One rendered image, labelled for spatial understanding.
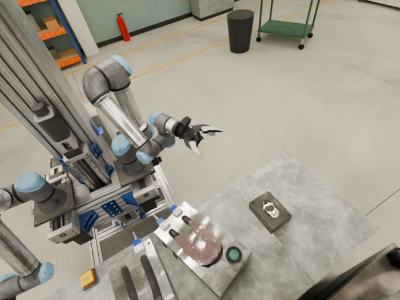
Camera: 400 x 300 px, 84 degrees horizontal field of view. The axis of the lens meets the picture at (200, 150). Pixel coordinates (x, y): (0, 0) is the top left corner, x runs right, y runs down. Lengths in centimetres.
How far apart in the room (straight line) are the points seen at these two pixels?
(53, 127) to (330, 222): 156
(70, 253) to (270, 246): 193
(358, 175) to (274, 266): 176
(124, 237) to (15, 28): 167
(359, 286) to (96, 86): 154
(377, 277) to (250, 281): 62
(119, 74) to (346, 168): 246
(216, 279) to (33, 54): 128
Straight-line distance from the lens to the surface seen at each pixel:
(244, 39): 461
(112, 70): 111
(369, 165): 303
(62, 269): 266
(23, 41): 120
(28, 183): 143
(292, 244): 143
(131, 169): 141
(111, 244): 226
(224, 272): 124
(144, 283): 133
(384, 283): 156
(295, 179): 164
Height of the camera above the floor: 213
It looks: 49 degrees down
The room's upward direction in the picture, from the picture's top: 10 degrees counter-clockwise
